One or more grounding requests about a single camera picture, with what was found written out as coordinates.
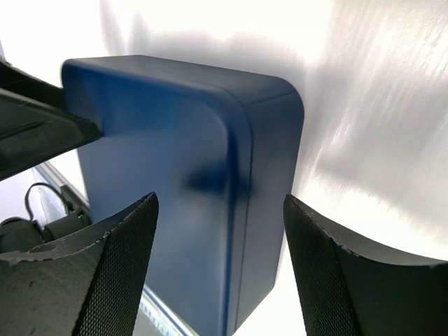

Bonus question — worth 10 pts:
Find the blue chocolate box with tray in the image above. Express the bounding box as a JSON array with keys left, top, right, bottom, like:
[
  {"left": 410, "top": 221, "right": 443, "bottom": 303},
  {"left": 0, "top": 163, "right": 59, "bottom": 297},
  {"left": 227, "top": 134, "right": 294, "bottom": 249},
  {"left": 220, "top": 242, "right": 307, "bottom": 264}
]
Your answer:
[{"left": 230, "top": 91, "right": 305, "bottom": 333}]

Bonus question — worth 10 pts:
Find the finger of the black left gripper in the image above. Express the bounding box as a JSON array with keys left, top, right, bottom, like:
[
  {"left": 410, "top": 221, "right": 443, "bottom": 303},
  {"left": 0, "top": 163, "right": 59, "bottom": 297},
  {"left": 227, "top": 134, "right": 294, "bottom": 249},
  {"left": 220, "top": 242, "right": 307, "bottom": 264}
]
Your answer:
[{"left": 1, "top": 59, "right": 102, "bottom": 180}]

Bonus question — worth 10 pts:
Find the blue box lid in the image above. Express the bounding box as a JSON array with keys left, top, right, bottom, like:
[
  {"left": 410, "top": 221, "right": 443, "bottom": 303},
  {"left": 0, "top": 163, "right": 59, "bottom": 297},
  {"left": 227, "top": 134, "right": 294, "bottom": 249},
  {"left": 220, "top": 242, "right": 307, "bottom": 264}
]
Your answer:
[{"left": 62, "top": 55, "right": 298, "bottom": 335}]

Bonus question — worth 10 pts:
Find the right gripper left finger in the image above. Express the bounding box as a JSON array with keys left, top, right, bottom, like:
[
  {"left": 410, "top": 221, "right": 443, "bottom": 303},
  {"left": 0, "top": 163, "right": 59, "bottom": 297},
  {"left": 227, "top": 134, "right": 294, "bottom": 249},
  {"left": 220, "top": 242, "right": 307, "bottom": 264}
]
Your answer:
[{"left": 1, "top": 193, "right": 158, "bottom": 335}]

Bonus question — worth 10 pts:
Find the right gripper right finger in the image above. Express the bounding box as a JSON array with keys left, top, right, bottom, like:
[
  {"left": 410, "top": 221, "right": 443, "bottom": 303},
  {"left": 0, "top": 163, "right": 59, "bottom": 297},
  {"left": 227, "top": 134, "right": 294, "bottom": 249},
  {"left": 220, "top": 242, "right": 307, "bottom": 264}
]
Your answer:
[{"left": 283, "top": 195, "right": 447, "bottom": 335}]

